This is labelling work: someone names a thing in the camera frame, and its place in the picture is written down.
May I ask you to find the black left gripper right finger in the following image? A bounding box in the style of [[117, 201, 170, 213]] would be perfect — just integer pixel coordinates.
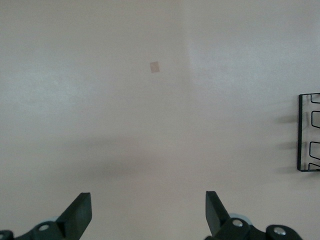
[[204, 191, 303, 240]]

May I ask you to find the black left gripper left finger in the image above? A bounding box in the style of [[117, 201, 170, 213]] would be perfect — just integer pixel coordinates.
[[0, 192, 93, 240]]

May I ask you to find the small brown tape square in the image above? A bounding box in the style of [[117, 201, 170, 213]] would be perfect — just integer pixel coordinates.
[[149, 61, 161, 75]]

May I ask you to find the black wire cup holder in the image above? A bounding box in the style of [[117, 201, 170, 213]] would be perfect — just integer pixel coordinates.
[[296, 92, 320, 173]]

